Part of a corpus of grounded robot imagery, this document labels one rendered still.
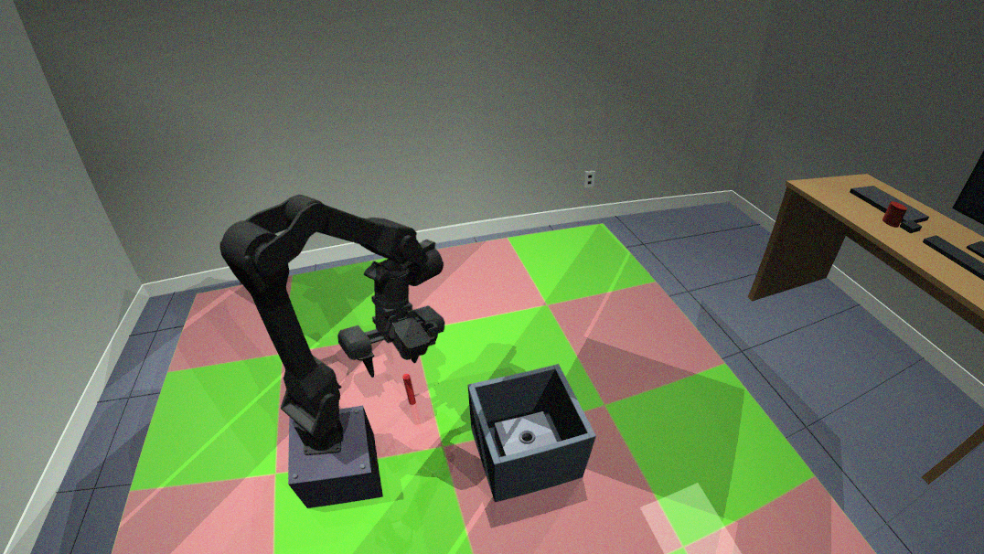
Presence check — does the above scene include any dark red peg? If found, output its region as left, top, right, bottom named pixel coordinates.
left=403, top=374, right=416, bottom=405

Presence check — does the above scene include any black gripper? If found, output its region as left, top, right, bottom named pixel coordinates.
left=338, top=294, right=445, bottom=378

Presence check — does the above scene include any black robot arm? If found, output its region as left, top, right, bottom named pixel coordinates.
left=219, top=195, right=444, bottom=455

